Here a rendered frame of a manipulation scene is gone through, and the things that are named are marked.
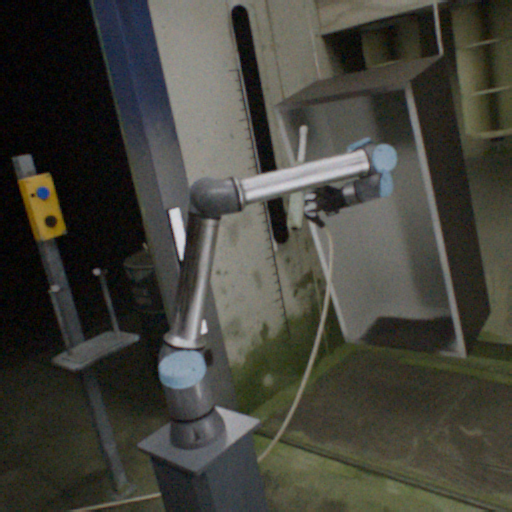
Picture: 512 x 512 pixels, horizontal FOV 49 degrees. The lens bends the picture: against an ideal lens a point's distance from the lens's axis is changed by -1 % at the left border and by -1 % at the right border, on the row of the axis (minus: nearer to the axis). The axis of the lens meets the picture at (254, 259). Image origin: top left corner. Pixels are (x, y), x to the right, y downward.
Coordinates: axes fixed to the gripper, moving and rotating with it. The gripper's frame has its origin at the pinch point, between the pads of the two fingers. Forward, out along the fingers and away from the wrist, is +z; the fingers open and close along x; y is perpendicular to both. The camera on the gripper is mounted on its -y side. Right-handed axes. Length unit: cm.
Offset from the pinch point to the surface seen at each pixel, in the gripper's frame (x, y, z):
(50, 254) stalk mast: -17, -40, 98
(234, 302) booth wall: -8, 52, 72
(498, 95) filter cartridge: 99, 87, -60
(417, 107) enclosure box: 23, -5, -51
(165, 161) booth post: 32, -19, 62
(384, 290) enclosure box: 5, 96, 9
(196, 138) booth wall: 51, -7, 57
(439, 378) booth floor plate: -28, 147, 1
